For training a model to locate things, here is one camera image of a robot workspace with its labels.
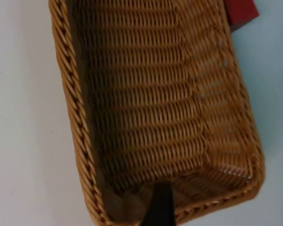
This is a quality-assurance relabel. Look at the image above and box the red cube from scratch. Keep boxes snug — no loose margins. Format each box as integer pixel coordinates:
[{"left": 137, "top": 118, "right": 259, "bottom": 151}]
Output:
[{"left": 223, "top": 0, "right": 260, "bottom": 32}]

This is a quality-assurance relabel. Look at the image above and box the pale brown wicker basket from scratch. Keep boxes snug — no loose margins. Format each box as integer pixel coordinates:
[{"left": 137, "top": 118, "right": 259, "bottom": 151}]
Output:
[{"left": 48, "top": 0, "right": 267, "bottom": 226}]

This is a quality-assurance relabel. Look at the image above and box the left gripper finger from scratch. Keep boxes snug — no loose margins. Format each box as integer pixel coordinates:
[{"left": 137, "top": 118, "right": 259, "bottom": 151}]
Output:
[{"left": 136, "top": 181, "right": 177, "bottom": 226}]

